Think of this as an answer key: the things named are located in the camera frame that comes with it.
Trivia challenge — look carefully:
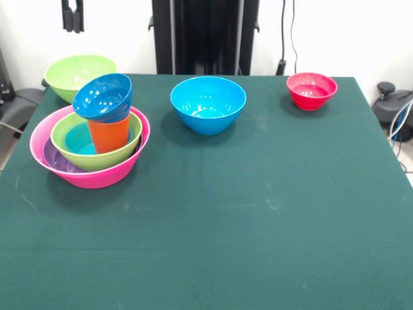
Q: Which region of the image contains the dark green table cloth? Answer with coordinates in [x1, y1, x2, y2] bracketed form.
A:
[0, 73, 413, 310]

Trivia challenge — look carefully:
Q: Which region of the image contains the large blue bowl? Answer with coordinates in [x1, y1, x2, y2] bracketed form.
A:
[170, 76, 248, 136]

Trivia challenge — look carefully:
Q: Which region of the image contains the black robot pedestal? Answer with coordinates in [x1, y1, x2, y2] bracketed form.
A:
[148, 0, 261, 76]

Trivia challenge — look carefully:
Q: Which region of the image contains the black wall cable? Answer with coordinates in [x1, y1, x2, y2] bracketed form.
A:
[277, 0, 299, 77]

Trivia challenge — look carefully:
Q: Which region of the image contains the bundle of floor cables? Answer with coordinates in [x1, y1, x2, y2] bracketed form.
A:
[385, 99, 413, 175]

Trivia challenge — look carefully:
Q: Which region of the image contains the green bowl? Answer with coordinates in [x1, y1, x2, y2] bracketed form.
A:
[50, 110, 143, 172]
[43, 54, 118, 104]

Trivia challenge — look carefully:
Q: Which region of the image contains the small pink bowl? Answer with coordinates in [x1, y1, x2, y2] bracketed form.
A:
[286, 72, 339, 112]

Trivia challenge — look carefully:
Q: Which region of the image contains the large pink bowl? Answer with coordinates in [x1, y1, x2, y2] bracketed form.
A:
[29, 105, 151, 189]

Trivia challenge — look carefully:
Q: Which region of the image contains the light blue straight-sided bowl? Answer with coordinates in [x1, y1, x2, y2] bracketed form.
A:
[65, 123, 134, 156]

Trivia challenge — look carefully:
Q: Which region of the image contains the small dark blue bowl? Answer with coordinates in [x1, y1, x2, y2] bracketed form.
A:
[72, 73, 134, 123]

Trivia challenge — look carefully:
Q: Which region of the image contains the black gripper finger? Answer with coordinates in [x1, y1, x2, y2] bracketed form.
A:
[61, 0, 74, 32]
[72, 0, 85, 34]

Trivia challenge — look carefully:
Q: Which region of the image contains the orange cup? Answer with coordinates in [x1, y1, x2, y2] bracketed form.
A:
[87, 115, 131, 154]

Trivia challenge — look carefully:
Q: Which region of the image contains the purple bowl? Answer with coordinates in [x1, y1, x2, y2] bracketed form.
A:
[43, 135, 143, 174]

